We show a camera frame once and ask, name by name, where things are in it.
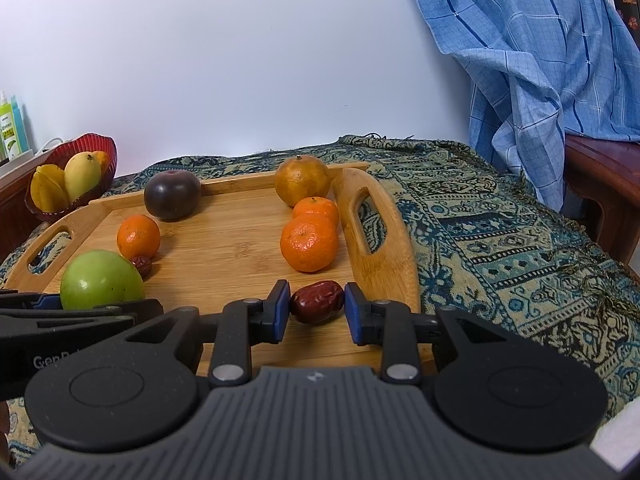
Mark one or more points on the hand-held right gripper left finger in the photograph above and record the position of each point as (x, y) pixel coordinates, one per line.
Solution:
(281, 312)

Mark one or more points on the green apple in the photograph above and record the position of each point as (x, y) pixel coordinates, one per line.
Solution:
(100, 277)

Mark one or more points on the dark purple plum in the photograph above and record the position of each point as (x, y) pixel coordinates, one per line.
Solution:
(172, 195)

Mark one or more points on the brownish orange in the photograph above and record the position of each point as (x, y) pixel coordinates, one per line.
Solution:
(301, 180)

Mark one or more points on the wooden side cabinet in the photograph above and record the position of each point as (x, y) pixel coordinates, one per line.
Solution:
(12, 210)

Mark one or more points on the wooden serving tray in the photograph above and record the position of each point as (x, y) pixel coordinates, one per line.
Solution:
(225, 260)

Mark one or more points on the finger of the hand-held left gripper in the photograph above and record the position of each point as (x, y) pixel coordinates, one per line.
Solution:
(49, 302)
(100, 312)

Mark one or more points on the orange fruit in bowl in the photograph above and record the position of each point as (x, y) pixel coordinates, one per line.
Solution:
(102, 159)

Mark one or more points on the white metal tray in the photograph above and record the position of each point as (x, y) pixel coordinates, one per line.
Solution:
(22, 162)

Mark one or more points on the yellow starfruit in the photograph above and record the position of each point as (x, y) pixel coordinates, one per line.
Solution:
(49, 187)

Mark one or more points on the green label bottle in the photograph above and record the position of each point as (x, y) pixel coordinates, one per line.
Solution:
(7, 130)

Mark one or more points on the red date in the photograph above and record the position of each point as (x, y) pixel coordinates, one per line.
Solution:
(142, 265)
(317, 302)

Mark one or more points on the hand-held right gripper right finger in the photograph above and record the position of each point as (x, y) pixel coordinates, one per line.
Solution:
(353, 315)

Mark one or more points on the blue checked cloth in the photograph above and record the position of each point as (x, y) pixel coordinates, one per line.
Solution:
(530, 70)

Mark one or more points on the small orange mandarin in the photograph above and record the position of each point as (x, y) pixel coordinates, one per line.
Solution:
(316, 207)
(138, 235)
(309, 244)

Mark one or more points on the white tissue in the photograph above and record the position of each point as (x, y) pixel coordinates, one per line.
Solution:
(620, 435)

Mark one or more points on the teal patterned blanket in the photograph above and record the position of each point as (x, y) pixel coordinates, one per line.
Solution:
(500, 260)

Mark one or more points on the yellow mango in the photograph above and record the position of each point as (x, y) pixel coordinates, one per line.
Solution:
(82, 175)

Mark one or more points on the blue spray bottle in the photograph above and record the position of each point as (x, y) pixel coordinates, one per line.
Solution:
(19, 120)

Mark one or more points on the dark wooden chair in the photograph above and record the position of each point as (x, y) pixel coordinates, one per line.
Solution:
(605, 175)

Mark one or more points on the red glass bowl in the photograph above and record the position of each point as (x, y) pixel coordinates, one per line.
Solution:
(107, 150)

